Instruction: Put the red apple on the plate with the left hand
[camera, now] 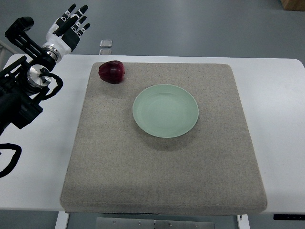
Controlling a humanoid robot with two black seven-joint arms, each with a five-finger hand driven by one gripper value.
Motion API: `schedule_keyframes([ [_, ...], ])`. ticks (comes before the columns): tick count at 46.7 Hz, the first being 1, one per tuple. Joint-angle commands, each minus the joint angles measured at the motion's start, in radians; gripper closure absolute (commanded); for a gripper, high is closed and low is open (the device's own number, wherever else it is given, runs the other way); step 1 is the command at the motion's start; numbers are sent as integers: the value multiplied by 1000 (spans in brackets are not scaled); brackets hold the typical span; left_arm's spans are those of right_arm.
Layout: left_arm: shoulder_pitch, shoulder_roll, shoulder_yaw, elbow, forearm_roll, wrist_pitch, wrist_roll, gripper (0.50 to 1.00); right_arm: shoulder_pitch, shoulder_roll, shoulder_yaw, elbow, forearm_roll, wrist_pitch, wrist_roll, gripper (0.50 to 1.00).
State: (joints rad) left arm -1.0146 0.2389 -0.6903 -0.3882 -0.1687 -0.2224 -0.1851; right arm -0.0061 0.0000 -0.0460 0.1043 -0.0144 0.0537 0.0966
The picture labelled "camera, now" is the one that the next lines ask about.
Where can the light green plate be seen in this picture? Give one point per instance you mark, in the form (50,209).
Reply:
(165,111)

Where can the beige fabric mat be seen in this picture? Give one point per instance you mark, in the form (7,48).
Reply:
(116,167)

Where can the cardboard box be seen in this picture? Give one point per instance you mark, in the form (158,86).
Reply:
(293,5)

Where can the red apple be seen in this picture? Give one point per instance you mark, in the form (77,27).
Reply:
(112,72)

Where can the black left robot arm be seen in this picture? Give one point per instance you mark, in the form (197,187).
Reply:
(28,80)

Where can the black table control panel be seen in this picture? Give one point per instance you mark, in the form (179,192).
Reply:
(291,217)

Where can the lower metal floor plate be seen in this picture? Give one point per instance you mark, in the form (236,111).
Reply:
(105,52)

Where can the metal base plate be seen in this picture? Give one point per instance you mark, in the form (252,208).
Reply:
(120,223)

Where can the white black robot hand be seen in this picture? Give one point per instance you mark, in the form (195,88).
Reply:
(64,35)

